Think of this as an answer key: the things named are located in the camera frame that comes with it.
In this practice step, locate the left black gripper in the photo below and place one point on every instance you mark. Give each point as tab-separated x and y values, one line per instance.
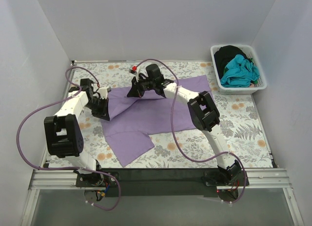
99	107

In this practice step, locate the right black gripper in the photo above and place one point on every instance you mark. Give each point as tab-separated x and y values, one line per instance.
139	86

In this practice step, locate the purple t shirt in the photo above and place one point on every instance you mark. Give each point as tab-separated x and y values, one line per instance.
139	131

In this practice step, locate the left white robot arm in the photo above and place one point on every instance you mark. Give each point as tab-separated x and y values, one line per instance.
63	135

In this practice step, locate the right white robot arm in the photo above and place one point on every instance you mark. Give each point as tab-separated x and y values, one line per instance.
203	112

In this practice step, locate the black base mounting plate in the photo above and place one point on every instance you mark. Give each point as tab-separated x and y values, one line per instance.
162	182

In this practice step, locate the black t shirt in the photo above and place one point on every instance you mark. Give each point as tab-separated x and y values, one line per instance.
224	55

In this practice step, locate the white plastic laundry basket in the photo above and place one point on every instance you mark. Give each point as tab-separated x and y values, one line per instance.
250	53

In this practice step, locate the teal t shirt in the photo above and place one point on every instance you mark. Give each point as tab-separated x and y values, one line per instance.
239	73

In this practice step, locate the floral patterned table mat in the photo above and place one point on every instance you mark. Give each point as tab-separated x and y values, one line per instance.
240	123

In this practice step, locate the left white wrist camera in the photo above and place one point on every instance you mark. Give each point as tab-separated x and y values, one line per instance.
102	92

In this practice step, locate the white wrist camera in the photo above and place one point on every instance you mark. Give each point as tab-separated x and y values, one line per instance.
102	92
134	70

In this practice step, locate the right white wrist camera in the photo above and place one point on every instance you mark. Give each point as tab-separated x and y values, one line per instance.
134	70

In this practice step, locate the aluminium frame rail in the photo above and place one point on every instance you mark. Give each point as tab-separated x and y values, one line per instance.
257	177

